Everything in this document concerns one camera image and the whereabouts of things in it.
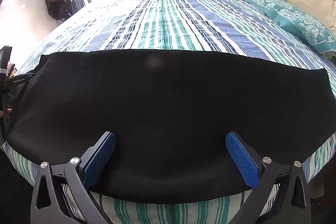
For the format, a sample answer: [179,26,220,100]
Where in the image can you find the black pants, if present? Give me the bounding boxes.
[6,50,335,203]

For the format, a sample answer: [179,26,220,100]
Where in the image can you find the person left hand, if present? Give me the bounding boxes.
[0,109,12,118]

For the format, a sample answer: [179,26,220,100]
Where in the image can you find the teal floral pillow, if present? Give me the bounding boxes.
[244,0,335,60]

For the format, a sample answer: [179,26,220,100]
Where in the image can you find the striped blue green bedsheet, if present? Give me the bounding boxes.
[1,0,335,223]

